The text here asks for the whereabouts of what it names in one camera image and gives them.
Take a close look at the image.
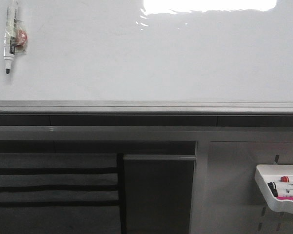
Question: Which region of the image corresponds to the white black-tip whiteboard marker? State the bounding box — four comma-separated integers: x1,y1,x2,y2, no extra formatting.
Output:
3,0,28,74

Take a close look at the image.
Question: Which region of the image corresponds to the white plastic marker tray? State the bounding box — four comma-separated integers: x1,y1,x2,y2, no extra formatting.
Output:
255,164,293,214

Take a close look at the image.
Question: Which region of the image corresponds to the white whiteboard with metal frame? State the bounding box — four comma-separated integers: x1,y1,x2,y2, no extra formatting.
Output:
0,0,293,114

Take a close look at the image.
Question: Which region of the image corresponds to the black-capped marker in tray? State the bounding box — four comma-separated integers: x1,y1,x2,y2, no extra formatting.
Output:
267,181,293,190

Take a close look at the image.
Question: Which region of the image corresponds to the pink eraser in tray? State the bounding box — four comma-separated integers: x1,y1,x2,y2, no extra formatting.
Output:
276,196,293,201

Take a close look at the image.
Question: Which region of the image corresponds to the grey pegboard panel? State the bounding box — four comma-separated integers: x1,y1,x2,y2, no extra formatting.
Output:
190,141,293,234

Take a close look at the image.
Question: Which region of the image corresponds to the dark grey metal panel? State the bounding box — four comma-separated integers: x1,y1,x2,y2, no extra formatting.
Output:
124,155,195,234

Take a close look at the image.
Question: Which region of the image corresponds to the red-capped marker in tray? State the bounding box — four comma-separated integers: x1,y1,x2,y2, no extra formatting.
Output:
280,175,293,183

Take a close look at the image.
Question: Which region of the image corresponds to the grey fabric organizer with black stripes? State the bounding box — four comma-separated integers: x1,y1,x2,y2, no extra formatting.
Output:
0,153,126,234

